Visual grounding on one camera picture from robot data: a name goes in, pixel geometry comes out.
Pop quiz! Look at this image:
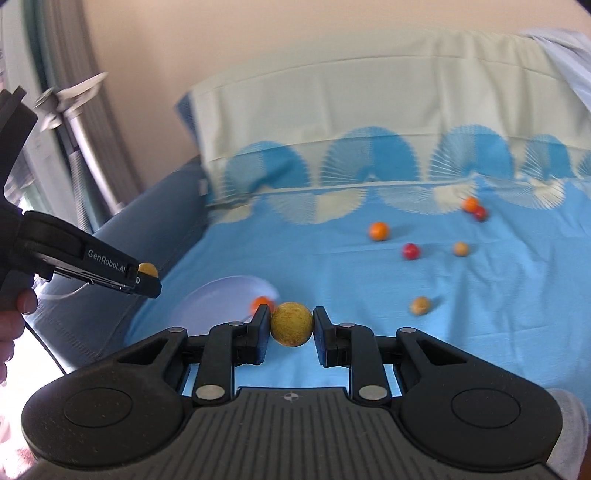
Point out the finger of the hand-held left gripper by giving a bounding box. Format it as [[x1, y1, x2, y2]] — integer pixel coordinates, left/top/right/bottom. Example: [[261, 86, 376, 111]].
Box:
[[124, 264, 163, 299]]

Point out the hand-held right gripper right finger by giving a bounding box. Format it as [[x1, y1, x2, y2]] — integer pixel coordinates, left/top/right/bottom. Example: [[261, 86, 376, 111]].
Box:
[[313, 305, 465, 403]]

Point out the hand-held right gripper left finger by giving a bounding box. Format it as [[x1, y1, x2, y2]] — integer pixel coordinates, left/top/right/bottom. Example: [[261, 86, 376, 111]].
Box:
[[117, 305, 273, 406]]

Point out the pale blue round plate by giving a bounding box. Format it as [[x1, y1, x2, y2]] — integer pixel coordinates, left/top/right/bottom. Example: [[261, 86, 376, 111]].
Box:
[[171, 275, 280, 340]]

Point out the person's left hand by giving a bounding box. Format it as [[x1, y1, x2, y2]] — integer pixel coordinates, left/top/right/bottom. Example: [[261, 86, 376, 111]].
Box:
[[0, 290, 38, 386]]

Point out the dark blue cushion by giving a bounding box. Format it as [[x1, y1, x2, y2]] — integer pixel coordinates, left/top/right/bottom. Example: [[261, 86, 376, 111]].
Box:
[[34, 157, 209, 376]]

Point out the grey curtain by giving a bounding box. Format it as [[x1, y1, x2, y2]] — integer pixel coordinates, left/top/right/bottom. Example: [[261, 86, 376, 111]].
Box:
[[0, 0, 145, 232]]

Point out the metal pole with clamp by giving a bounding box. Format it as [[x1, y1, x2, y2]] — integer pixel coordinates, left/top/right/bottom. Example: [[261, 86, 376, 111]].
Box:
[[34, 73, 110, 232]]

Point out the blue bedsheet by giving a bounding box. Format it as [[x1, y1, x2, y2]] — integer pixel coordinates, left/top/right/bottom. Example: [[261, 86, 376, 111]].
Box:
[[124, 178, 591, 402]]

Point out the fan-patterned pillow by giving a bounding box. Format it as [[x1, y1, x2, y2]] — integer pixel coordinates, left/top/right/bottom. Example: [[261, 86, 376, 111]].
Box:
[[174, 28, 591, 225]]

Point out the light blue cloth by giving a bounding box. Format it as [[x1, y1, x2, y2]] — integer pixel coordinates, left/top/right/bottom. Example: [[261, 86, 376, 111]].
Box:
[[517, 28, 591, 116]]

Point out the white cable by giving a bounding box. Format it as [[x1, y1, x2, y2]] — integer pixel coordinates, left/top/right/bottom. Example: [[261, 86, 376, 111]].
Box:
[[37, 281, 95, 303]]

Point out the black cable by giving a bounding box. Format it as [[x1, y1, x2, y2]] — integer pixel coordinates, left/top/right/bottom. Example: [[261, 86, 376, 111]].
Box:
[[24, 316, 66, 374]]

